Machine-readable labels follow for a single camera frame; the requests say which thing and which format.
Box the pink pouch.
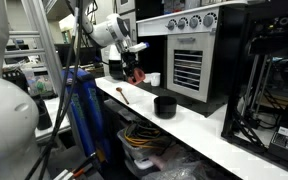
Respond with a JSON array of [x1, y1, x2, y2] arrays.
[[149, 145, 187, 172]]

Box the black cup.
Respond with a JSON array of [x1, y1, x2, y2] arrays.
[[33, 95, 54, 132]]

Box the wooden spoon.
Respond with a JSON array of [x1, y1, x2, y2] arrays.
[[115, 86, 131, 106]]

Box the black bowl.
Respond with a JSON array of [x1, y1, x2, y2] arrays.
[[153, 95, 178, 120]]

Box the clear storage container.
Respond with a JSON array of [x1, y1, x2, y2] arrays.
[[21, 67, 56, 98]]

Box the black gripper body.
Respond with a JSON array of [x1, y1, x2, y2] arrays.
[[120, 50, 139, 70]]

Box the aluminium frame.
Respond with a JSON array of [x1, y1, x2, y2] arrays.
[[3, 0, 69, 103]]

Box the clear plastic cable bin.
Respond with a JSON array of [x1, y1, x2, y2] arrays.
[[116, 124, 173, 169]]

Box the white toy kitchen unit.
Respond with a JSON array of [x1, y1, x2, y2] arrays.
[[135, 0, 249, 105]]

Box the pink cup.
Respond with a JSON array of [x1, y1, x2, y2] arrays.
[[127, 67, 147, 86]]

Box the clear plastic bag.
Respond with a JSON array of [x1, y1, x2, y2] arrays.
[[139, 162, 220, 180]]

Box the black printer frame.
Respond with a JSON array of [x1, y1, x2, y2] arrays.
[[220, 0, 288, 178]]

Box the white mug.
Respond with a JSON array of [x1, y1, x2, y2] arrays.
[[149, 71, 162, 88]]

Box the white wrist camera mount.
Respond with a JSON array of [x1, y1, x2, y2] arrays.
[[129, 41, 150, 54]]

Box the yellow cable bundle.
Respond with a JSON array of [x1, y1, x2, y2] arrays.
[[123, 123, 167, 150]]

